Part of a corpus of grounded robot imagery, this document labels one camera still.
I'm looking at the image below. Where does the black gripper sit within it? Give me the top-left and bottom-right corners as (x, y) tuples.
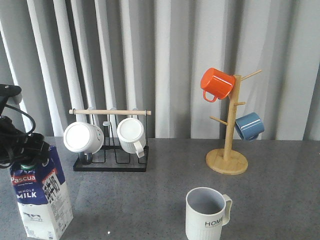
(0, 116), (50, 169)

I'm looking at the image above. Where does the blue white milk carton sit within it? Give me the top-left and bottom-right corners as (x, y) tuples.
(10, 145), (73, 240)

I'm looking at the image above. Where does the white HOME ribbed mug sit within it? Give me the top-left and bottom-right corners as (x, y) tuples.
(185, 187), (233, 240)

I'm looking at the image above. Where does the white smiley mug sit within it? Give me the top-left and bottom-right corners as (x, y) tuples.
(63, 122), (104, 154)

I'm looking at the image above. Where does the grey pleated curtain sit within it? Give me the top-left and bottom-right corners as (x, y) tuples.
(0, 0), (320, 140)

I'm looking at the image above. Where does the wooden mug tree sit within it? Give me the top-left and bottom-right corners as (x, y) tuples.
(205, 69), (262, 175)

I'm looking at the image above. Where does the orange mug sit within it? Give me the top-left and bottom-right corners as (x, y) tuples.
(200, 67), (236, 103)

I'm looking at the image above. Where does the blue mug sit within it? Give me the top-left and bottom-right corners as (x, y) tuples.
(235, 112), (265, 141)

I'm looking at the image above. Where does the black cable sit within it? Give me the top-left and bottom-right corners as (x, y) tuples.
(3, 103), (37, 137)

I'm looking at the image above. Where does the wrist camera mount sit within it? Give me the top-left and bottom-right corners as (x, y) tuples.
(0, 83), (22, 115)

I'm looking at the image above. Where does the black wire mug rack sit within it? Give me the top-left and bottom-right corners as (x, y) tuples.
(69, 108), (152, 172)

